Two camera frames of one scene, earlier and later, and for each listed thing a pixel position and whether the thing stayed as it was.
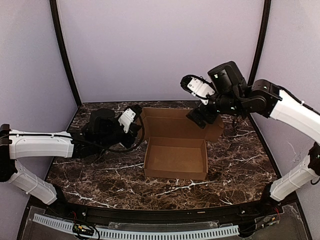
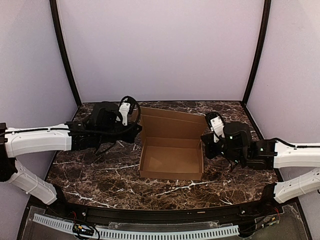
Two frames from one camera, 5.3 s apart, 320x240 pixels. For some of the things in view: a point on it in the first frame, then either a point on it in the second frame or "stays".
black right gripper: (204, 113) → (208, 144)
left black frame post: (55, 13) stays
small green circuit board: (82, 229) stays
